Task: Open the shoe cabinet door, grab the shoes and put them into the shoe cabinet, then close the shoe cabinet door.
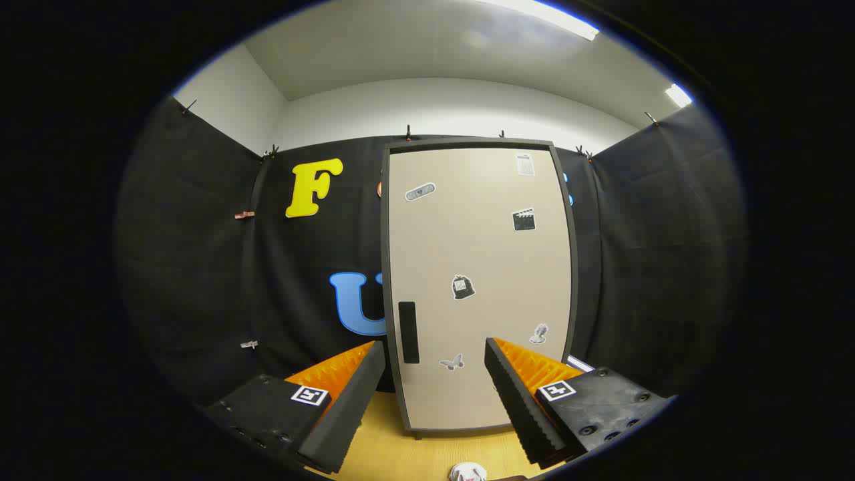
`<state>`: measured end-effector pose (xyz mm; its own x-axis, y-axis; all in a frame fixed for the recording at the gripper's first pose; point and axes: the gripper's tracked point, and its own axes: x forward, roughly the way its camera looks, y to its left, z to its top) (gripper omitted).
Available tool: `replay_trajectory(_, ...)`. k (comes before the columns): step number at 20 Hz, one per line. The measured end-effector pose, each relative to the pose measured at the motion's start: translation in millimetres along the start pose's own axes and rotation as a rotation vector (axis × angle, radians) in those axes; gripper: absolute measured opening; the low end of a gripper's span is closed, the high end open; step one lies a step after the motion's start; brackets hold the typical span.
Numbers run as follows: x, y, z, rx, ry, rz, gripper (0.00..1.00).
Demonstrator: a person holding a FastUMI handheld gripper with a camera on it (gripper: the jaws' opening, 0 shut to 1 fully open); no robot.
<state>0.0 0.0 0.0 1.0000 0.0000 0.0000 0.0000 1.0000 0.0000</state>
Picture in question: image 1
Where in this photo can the long ceiling light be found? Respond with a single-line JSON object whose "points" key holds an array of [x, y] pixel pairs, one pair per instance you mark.
{"points": [[554, 19]]}

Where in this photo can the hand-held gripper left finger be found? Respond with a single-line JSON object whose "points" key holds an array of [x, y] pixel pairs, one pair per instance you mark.
{"points": [[347, 414]]}

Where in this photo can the black backdrop cloth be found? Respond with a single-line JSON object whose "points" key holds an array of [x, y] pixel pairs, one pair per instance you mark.
{"points": [[200, 267]]}

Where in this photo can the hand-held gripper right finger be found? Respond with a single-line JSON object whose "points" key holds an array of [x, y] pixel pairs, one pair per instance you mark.
{"points": [[518, 407]]}

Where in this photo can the small ceiling light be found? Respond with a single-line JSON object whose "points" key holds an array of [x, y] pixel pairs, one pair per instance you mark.
{"points": [[678, 95]]}

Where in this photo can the dark grey shoe cabinet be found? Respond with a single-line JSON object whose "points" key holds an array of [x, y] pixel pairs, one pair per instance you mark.
{"points": [[467, 143]]}

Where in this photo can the white canvas shoe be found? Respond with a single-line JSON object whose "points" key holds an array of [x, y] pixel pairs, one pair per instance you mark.
{"points": [[467, 473]]}

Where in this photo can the copper spring clip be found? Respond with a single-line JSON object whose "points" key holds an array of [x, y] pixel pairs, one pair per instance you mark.
{"points": [[245, 214]]}

